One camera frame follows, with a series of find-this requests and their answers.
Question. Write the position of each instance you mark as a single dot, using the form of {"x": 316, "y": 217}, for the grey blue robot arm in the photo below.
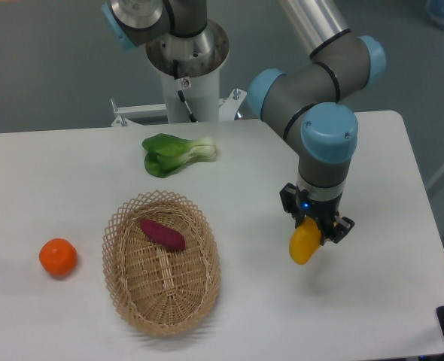
{"x": 303, "y": 109}

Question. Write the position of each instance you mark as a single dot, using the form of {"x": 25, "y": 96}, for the woven wicker basket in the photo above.
{"x": 157, "y": 291}

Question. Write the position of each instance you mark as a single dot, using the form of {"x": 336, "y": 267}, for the orange tangerine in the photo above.
{"x": 58, "y": 257}

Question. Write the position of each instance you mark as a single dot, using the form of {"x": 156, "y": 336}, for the purple sweet potato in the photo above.
{"x": 169, "y": 238}

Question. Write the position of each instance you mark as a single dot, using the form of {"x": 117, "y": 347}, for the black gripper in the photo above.
{"x": 304, "y": 200}

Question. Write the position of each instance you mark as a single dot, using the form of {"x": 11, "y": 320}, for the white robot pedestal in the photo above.
{"x": 189, "y": 70}

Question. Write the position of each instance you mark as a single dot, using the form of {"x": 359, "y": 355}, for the green bok choy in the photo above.
{"x": 167, "y": 154}

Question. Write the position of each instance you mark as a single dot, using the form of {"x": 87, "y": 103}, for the yellow mango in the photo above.
{"x": 305, "y": 241}

